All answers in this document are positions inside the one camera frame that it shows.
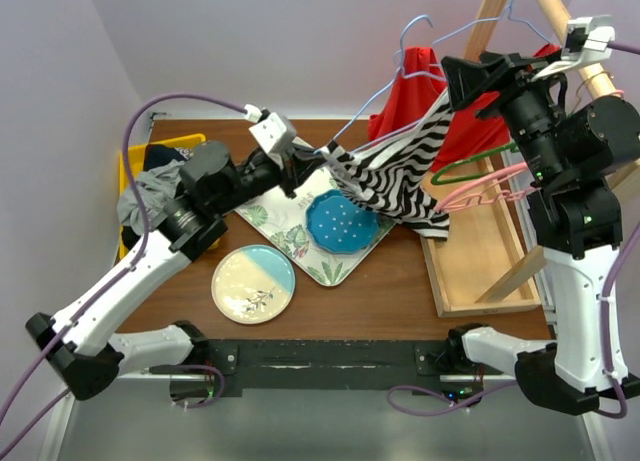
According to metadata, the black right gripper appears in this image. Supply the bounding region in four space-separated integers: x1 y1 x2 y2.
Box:
441 45 568 184

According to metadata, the green plastic hanger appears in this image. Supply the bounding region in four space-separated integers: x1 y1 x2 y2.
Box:
430 140 521 186

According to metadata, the black white striped tank top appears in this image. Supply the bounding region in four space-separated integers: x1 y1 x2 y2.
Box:
319 91 454 241

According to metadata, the thick pink plastic hanger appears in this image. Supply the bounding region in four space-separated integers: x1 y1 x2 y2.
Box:
435 162 537 213

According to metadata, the grey tank top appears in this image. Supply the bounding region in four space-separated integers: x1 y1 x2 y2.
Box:
117 160 185 236

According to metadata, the navy maroon-trimmed tank top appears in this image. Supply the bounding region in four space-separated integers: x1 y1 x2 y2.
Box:
142 144 193 171

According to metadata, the blue wire hanger front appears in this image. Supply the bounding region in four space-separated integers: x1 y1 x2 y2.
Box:
331 14 446 154

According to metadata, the blue wire hanger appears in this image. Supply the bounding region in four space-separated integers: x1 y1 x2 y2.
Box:
331 14 446 154
393 0 566 80

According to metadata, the thin pink wire hanger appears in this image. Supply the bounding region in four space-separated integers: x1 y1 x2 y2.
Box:
576 77 625 98

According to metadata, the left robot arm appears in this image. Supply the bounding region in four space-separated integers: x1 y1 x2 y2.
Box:
26 141 325 401

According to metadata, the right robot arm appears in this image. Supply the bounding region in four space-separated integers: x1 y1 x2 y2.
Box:
441 52 639 416

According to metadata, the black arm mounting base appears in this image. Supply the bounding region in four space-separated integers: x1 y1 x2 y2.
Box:
199 336 486 400

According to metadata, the red tank top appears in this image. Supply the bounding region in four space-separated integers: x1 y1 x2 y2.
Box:
368 43 562 175

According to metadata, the leaf-patterned rectangular tray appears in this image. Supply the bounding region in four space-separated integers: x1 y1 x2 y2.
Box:
236 168 395 287

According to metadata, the blue dotted plate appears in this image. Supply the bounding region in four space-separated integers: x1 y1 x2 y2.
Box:
305 189 379 255

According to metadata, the cream and blue plate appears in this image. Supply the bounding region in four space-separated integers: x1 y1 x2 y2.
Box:
211 245 296 325

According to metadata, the yellow plastic bin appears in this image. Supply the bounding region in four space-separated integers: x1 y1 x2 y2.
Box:
119 133 206 260

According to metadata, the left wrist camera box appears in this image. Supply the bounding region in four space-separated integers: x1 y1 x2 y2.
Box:
249 113 297 154

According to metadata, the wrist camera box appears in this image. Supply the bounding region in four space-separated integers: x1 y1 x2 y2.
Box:
533 15 615 81
249 113 297 154

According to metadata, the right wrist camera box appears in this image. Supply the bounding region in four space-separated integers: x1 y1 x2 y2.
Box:
533 15 615 81

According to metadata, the wooden clothes rack frame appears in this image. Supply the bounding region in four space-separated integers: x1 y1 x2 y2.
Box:
421 0 639 317

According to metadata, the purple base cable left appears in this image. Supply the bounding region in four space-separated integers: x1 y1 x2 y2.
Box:
154 363 226 411

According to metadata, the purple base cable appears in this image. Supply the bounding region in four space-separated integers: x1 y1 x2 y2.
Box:
387 378 521 420
154 363 226 411

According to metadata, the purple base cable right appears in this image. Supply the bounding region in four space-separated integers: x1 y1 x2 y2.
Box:
387 378 521 420

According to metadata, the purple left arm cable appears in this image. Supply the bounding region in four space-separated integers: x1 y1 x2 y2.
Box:
0 91 264 457

